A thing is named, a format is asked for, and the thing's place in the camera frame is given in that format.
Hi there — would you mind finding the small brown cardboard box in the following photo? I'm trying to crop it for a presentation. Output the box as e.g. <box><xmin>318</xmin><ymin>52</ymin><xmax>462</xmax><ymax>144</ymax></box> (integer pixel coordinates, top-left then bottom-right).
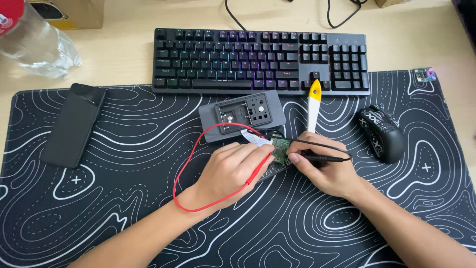
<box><xmin>374</xmin><ymin>0</ymin><xmax>410</xmax><ymax>9</ymax></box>

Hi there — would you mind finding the dark object at desk edge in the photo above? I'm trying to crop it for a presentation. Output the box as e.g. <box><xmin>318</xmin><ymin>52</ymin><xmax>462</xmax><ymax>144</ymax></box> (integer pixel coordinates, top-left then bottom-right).
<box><xmin>451</xmin><ymin>0</ymin><xmax>476</xmax><ymax>57</ymax></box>

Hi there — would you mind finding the grey open device case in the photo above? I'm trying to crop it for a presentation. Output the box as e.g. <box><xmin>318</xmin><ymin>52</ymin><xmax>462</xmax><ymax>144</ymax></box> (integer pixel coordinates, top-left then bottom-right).
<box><xmin>198</xmin><ymin>90</ymin><xmax>287</xmax><ymax>143</ymax></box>

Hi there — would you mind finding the person's left hand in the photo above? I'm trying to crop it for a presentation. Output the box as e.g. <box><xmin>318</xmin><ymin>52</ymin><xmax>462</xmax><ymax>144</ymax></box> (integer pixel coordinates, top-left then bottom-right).
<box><xmin>184</xmin><ymin>142</ymin><xmax>276</xmax><ymax>212</ymax></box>

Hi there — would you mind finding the black white-lined desk mat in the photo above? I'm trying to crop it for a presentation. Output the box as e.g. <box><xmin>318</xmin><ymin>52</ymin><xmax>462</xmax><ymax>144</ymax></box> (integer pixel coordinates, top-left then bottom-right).
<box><xmin>0</xmin><ymin>68</ymin><xmax>476</xmax><ymax>268</ymax></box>

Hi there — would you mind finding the person's right hand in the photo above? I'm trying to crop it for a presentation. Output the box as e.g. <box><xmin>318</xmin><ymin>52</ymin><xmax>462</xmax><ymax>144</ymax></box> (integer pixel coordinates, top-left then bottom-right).
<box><xmin>287</xmin><ymin>131</ymin><xmax>367</xmax><ymax>200</ymax></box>

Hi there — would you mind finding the clear plastic bottle red label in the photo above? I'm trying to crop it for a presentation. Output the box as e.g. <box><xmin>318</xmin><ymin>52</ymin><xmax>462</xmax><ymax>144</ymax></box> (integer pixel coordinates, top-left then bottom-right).
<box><xmin>0</xmin><ymin>0</ymin><xmax>83</xmax><ymax>80</ymax></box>

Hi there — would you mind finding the yellow and white pry tool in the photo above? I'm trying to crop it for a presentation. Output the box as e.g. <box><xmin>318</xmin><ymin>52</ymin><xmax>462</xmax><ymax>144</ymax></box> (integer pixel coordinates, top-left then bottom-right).
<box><xmin>307</xmin><ymin>78</ymin><xmax>323</xmax><ymax>134</ymax></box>

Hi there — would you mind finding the black test probe with wire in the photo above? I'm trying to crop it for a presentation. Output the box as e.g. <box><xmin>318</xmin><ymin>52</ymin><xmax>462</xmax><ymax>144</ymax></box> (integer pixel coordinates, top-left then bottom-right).
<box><xmin>247</xmin><ymin>128</ymin><xmax>353</xmax><ymax>164</ymax></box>

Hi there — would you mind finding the green circuit board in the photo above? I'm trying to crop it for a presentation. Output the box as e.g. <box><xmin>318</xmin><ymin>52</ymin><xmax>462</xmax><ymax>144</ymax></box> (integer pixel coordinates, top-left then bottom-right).
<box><xmin>269</xmin><ymin>135</ymin><xmax>295</xmax><ymax>167</ymax></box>

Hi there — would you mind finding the black backlit keyboard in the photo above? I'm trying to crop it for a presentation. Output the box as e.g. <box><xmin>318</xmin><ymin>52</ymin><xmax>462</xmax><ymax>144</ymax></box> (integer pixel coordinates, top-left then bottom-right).
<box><xmin>151</xmin><ymin>28</ymin><xmax>372</xmax><ymax>97</ymax></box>

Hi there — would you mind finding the black flat panel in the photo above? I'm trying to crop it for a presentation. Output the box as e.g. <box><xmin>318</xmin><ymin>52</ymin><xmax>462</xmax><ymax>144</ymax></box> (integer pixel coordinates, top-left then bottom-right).
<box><xmin>257</xmin><ymin>162</ymin><xmax>299</xmax><ymax>183</ymax></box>

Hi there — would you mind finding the red test probe with wire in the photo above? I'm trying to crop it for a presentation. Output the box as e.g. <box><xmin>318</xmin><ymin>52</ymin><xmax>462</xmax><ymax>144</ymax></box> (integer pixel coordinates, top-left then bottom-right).
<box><xmin>173</xmin><ymin>122</ymin><xmax>276</xmax><ymax>213</ymax></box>

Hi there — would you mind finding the small blue circuit board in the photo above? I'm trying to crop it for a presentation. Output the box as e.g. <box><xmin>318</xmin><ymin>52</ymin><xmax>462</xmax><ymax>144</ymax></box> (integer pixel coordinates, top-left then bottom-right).
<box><xmin>414</xmin><ymin>67</ymin><xmax>437</xmax><ymax>83</ymax></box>

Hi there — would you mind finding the black smartphone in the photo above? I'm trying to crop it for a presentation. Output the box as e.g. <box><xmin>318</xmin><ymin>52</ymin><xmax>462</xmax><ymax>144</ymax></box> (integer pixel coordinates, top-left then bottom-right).
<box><xmin>39</xmin><ymin>83</ymin><xmax>108</xmax><ymax>169</ymax></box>

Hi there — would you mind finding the white flat ribbon cable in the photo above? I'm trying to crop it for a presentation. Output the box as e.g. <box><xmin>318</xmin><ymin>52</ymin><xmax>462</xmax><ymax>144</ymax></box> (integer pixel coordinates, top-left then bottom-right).
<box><xmin>240</xmin><ymin>128</ymin><xmax>272</xmax><ymax>147</ymax></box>

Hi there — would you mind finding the black looped cable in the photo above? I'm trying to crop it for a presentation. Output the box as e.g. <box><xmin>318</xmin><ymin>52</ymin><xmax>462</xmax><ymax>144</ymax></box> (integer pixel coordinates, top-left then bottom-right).
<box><xmin>326</xmin><ymin>0</ymin><xmax>369</xmax><ymax>30</ymax></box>

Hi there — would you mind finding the black keyboard cable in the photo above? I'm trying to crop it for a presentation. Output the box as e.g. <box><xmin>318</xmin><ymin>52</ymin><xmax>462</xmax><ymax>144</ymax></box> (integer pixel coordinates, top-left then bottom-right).
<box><xmin>225</xmin><ymin>0</ymin><xmax>248</xmax><ymax>31</ymax></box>

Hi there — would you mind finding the black patterned computer mouse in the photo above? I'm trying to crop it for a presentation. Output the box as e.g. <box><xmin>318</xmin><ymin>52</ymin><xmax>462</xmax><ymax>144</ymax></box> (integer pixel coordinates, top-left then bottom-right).
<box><xmin>357</xmin><ymin>104</ymin><xmax>407</xmax><ymax>165</ymax></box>

